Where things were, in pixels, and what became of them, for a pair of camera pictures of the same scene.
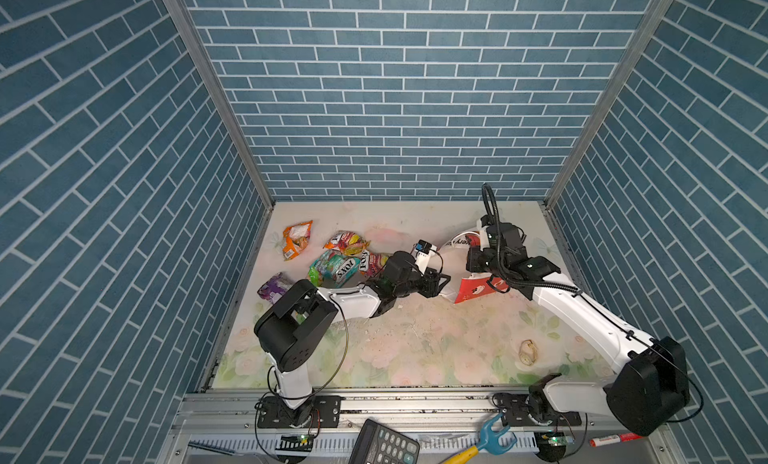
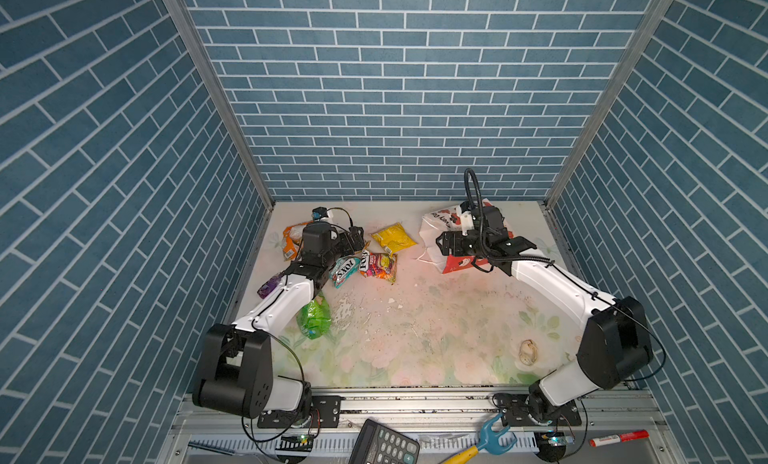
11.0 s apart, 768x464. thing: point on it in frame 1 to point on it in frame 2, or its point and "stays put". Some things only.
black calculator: [378, 444] stays put
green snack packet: [331, 269] stays put
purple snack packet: [274, 287] stays put
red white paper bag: [462, 284] to [448, 219]
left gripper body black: [424, 285] to [339, 247]
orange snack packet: [295, 239] stays put
